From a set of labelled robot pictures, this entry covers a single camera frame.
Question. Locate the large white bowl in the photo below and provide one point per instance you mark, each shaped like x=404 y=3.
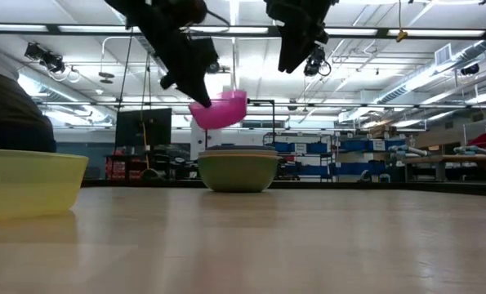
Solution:
x=238 y=152

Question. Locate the black ceiling-mounted camera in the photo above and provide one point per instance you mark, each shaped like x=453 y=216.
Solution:
x=44 y=58

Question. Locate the pale yellow bowl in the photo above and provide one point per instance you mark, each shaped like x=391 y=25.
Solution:
x=26 y=185

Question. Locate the wooden background table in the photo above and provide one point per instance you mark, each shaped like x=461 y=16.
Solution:
x=451 y=161

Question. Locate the blue storage bin rack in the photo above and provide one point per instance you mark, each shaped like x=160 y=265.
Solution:
x=332 y=157

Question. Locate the person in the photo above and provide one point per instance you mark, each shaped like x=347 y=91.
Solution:
x=10 y=110

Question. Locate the pink translucent bowl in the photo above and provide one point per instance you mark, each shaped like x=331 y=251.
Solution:
x=220 y=112

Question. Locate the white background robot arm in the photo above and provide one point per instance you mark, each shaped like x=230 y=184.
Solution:
x=408 y=150
x=475 y=150

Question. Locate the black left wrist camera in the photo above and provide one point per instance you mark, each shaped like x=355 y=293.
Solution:
x=206 y=55

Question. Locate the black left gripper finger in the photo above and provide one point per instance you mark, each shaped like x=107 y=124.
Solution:
x=195 y=92
x=167 y=81

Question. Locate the blue bowl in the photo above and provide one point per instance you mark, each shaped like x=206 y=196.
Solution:
x=240 y=148

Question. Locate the black monitor screen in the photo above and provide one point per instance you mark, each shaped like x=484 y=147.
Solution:
x=143 y=126

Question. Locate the olive green bowl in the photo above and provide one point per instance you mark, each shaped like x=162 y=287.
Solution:
x=238 y=173

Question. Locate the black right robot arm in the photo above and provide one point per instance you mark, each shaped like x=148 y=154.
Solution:
x=275 y=6

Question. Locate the yellow hanging tag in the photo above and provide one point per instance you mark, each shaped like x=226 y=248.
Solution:
x=401 y=36

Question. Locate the black overhead camera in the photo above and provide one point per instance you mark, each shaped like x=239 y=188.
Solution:
x=315 y=63

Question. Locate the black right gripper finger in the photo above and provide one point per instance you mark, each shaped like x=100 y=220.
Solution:
x=285 y=57
x=301 y=59

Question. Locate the black overhead frame beam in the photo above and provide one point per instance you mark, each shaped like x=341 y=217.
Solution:
x=369 y=32

